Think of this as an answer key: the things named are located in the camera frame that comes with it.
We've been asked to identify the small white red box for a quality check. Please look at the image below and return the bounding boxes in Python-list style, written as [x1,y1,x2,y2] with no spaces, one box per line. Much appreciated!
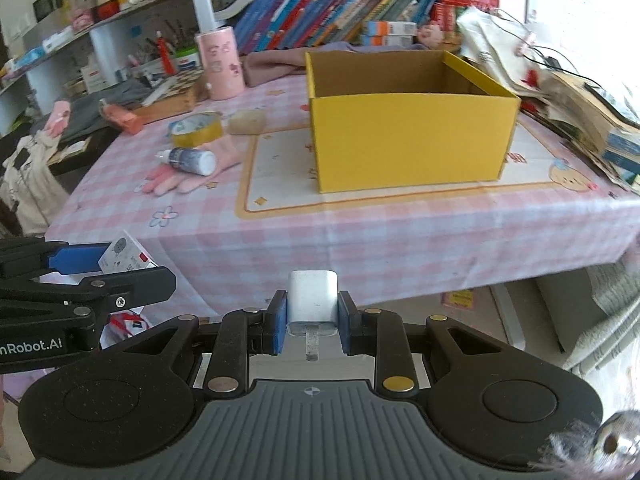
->
[98,231,157,274]

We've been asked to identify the small white wall charger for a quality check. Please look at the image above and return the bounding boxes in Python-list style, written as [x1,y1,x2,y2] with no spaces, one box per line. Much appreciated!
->
[286,270,338,363]

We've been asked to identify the pink glove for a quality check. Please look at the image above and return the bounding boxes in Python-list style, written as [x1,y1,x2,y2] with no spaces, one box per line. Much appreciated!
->
[141,136,241,196]
[43,100,70,138]

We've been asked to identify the blue white spray bottle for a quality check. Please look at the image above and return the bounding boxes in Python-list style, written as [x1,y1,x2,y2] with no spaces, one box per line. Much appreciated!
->
[156,148,217,177]

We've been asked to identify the yellow tape roll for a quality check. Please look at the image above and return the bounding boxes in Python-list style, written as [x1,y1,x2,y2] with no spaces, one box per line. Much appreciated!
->
[168,112,224,148]

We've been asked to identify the beige soap block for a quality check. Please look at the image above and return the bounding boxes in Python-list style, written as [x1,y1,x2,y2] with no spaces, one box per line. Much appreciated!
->
[228,110,267,136]

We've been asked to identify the white tote bag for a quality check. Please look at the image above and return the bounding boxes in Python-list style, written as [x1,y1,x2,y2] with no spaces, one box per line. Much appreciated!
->
[1,130,70,235]

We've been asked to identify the pink checked tablecloth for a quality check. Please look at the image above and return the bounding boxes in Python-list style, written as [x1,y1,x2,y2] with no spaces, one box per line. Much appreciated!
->
[47,117,639,321]

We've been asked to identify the pink glove on clothes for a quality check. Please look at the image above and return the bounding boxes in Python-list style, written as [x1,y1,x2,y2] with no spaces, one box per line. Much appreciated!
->
[43,100,70,138]

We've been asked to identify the grey clothing pile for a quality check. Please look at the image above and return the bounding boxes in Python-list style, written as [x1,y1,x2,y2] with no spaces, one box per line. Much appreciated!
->
[29,79,152,145]

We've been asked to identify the pink liquid pump bottle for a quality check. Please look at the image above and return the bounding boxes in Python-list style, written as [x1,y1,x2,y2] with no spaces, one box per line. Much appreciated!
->
[99,100,144,136]

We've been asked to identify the wooden chess board box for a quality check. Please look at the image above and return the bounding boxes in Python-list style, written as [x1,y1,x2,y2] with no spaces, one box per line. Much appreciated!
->
[132,70,207,124]

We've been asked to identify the yellow cardboard box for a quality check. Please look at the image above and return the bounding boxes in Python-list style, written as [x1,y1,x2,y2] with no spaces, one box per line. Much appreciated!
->
[306,51,521,193]

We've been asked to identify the pink cylindrical sticker container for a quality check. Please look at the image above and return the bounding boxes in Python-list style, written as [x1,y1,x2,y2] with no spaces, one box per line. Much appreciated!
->
[196,26,245,101]

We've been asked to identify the pink purple cloth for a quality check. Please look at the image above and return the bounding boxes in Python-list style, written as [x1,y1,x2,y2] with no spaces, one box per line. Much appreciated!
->
[241,41,427,88]

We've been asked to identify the orange white carton lower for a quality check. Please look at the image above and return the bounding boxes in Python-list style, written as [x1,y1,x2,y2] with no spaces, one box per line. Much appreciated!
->
[360,35,413,48]

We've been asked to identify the orange white carton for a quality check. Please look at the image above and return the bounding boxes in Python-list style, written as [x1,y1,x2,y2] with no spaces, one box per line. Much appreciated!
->
[362,21,418,37]
[360,35,413,48]

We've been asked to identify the pink plush pig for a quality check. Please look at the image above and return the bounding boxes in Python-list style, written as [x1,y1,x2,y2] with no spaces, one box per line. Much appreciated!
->
[416,23,445,50]

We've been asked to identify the orange white carton upper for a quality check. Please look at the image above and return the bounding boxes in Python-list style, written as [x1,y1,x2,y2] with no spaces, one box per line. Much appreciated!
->
[362,21,418,37]

